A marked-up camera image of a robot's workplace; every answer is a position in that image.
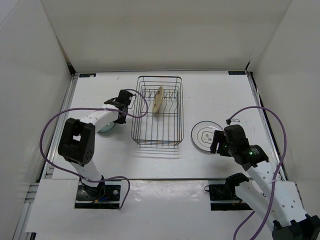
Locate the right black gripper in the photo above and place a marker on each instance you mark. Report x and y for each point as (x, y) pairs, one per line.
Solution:
(218, 137)

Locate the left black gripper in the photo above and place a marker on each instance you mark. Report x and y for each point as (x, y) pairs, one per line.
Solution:
(121, 120)

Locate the white plate with blue rim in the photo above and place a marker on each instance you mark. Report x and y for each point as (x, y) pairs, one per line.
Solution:
(202, 134)

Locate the blue patterned plate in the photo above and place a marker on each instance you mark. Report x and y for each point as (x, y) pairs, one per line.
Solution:
(107, 128)

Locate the beige plate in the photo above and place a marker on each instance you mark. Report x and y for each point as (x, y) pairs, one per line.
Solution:
(158, 100)

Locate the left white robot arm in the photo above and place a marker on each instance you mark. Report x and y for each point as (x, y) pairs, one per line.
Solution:
(77, 143)

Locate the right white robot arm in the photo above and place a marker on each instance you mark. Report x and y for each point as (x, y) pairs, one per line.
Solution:
(260, 188)

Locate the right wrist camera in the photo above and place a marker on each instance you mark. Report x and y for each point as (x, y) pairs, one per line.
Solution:
(235, 135)

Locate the wire dish rack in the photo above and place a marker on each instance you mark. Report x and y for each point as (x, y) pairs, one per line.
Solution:
(164, 129)

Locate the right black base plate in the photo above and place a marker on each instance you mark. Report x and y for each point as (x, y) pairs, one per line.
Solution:
(223, 200)

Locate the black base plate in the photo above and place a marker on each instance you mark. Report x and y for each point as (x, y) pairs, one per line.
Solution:
(223, 200)
(109, 198)

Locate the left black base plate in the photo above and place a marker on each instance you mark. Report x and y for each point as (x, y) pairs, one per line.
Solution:
(109, 198)

